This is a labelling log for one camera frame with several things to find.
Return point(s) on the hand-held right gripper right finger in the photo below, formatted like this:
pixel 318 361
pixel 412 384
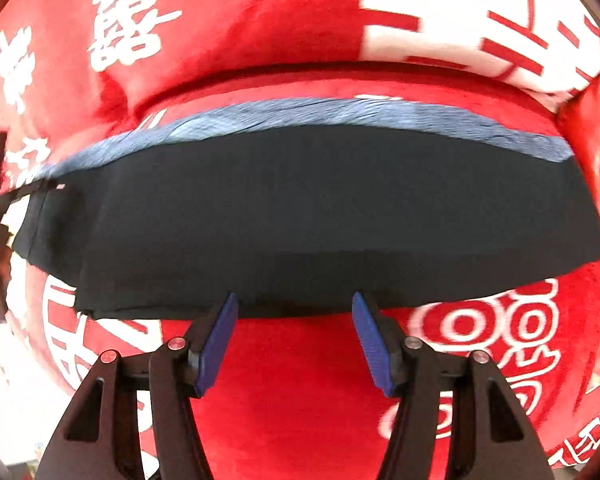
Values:
pixel 372 345

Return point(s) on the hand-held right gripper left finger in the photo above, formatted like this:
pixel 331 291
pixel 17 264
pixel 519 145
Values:
pixel 215 345

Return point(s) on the black pants patterned blue waistband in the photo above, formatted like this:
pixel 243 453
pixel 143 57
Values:
pixel 305 210

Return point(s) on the red embroidered cushion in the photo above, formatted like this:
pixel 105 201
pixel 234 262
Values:
pixel 587 125

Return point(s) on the red printed sofa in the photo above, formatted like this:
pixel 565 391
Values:
pixel 290 35

